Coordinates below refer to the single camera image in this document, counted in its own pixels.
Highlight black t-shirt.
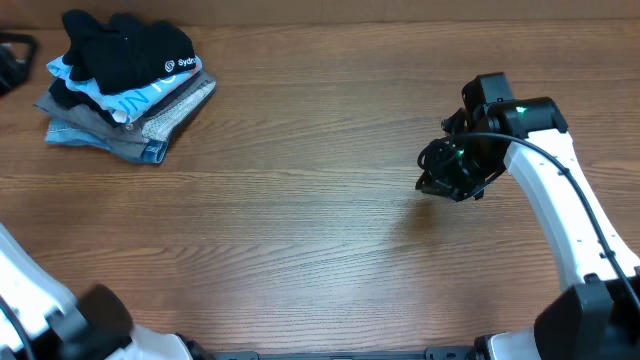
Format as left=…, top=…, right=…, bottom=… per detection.
left=62, top=9, right=197, bottom=95

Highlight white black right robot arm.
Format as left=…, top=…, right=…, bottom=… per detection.
left=416, top=97, right=639, bottom=359

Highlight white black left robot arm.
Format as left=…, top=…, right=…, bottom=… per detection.
left=1, top=227, right=211, bottom=360

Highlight black folded garment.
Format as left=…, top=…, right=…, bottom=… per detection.
left=49, top=71, right=211, bottom=127

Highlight light blue printed t-shirt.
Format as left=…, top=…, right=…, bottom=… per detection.
left=47, top=56, right=202, bottom=125

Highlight blue denim jeans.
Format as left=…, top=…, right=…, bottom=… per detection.
left=45, top=118, right=168, bottom=164

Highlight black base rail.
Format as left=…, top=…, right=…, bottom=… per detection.
left=211, top=346, right=474, bottom=360

